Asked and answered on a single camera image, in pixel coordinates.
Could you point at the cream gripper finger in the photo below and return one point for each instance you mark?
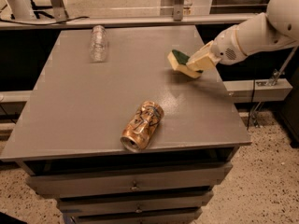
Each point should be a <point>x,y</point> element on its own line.
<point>202,63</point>
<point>205,50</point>

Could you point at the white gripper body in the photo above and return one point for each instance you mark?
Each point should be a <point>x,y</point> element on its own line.
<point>224,48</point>

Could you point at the green and yellow sponge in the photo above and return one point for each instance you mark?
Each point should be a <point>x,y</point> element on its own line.
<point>178,61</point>

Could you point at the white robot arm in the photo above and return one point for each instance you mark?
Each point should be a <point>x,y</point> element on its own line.
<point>275,29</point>

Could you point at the orange crushed soda can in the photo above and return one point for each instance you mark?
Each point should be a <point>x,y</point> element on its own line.
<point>139,130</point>

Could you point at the clear plastic bottle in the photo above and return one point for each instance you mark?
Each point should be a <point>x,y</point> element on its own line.
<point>99,43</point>

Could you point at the grey drawer cabinet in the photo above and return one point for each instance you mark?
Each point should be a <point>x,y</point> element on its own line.
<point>68,137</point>

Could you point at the white pipe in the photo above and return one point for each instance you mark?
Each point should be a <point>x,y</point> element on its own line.
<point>21,9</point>

